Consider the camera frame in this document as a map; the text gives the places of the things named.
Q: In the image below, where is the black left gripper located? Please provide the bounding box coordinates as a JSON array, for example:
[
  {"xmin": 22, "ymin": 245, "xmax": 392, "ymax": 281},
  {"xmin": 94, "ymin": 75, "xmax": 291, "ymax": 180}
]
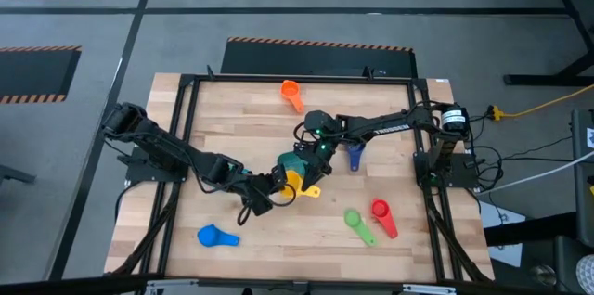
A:
[{"xmin": 244, "ymin": 164, "xmax": 297, "ymax": 216}]

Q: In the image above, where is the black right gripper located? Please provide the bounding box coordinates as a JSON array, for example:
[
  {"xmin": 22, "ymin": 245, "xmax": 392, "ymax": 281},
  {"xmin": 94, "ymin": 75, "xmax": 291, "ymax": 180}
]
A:
[{"xmin": 295, "ymin": 139, "xmax": 334, "ymax": 189}]

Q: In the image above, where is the teal plastic basket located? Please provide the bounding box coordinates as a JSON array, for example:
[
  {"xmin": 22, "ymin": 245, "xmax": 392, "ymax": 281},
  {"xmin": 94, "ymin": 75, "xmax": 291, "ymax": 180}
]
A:
[{"xmin": 277, "ymin": 152, "xmax": 307, "ymax": 179}]

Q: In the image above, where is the dark blue measuring cup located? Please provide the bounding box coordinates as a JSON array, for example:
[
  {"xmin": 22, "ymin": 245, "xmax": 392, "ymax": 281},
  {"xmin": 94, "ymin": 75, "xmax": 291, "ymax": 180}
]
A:
[{"xmin": 346, "ymin": 142, "xmax": 367, "ymax": 173}]

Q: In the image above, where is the green measuring cup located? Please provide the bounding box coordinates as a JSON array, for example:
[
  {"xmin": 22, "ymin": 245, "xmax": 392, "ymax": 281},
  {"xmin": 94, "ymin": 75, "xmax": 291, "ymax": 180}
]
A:
[{"xmin": 343, "ymin": 208, "xmax": 378, "ymax": 248}]

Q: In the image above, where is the red measuring cup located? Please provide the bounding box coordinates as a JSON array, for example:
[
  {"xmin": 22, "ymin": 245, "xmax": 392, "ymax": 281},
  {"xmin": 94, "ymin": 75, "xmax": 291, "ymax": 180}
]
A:
[{"xmin": 370, "ymin": 198, "xmax": 399, "ymax": 240}]

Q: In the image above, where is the light blue measuring cup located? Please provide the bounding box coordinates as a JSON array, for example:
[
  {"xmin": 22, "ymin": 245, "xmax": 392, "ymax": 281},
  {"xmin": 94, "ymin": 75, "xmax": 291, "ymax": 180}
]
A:
[{"xmin": 197, "ymin": 224, "xmax": 241, "ymax": 249}]

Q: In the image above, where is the orange measuring cup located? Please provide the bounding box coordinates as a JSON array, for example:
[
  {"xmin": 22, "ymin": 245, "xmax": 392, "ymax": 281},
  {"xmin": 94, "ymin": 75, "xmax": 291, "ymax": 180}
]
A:
[{"xmin": 280, "ymin": 79, "xmax": 306, "ymax": 114}]

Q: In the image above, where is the black striped-edge floor mat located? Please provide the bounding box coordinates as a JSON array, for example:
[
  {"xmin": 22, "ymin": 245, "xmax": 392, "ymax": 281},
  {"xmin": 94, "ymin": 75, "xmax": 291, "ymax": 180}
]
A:
[
  {"xmin": 220, "ymin": 36, "xmax": 418, "ymax": 78},
  {"xmin": 0, "ymin": 45, "xmax": 83, "ymax": 105}
]

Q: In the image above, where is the white floor sheet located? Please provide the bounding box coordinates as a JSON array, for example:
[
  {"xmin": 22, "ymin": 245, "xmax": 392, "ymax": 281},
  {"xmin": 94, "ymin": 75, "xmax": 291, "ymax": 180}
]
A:
[{"xmin": 480, "ymin": 199, "xmax": 525, "ymax": 268}]

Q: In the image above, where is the black equipment cabinet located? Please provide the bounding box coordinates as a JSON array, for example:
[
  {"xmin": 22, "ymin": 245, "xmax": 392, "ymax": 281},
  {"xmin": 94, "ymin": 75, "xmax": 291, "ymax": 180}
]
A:
[{"xmin": 570, "ymin": 109, "xmax": 594, "ymax": 245}]

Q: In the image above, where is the grey floor stand leg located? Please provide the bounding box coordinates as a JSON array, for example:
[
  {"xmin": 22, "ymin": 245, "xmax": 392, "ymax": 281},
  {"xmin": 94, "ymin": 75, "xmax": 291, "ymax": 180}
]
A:
[{"xmin": 0, "ymin": 163, "xmax": 37, "ymax": 186}]

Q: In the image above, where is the white patterned sphere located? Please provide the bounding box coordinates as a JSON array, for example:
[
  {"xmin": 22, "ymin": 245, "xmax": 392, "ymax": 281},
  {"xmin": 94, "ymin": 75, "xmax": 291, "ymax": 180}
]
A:
[{"xmin": 575, "ymin": 254, "xmax": 594, "ymax": 295}]

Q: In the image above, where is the black aluminium table frame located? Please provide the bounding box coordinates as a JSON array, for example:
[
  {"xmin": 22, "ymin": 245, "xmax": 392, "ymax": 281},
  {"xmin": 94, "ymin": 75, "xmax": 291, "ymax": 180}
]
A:
[{"xmin": 104, "ymin": 65, "xmax": 496, "ymax": 287}]

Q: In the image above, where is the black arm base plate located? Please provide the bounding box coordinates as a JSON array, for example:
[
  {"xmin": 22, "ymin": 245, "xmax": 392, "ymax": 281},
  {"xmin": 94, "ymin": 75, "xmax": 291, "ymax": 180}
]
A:
[
  {"xmin": 413, "ymin": 151, "xmax": 480, "ymax": 189},
  {"xmin": 123, "ymin": 146, "xmax": 189, "ymax": 183}
]

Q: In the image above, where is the silver metal bracket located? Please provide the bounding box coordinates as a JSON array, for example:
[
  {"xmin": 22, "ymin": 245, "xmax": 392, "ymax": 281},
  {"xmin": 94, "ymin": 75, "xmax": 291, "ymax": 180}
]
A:
[
  {"xmin": 402, "ymin": 284, "xmax": 457, "ymax": 295},
  {"xmin": 144, "ymin": 278, "xmax": 187, "ymax": 295}
]

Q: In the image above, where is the yellow extension cable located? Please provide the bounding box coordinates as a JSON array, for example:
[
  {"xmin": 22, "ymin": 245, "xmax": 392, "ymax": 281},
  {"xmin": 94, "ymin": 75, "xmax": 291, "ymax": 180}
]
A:
[{"xmin": 486, "ymin": 83, "xmax": 594, "ymax": 122}]

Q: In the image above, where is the white cable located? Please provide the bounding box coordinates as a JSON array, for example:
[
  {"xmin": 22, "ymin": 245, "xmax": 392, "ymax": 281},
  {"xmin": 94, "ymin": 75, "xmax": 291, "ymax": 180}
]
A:
[{"xmin": 477, "ymin": 149, "xmax": 594, "ymax": 194}]

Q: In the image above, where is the black floor stand frame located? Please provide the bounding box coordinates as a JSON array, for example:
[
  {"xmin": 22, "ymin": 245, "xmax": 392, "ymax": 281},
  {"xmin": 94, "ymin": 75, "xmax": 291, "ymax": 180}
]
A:
[{"xmin": 503, "ymin": 0, "xmax": 594, "ymax": 87}]

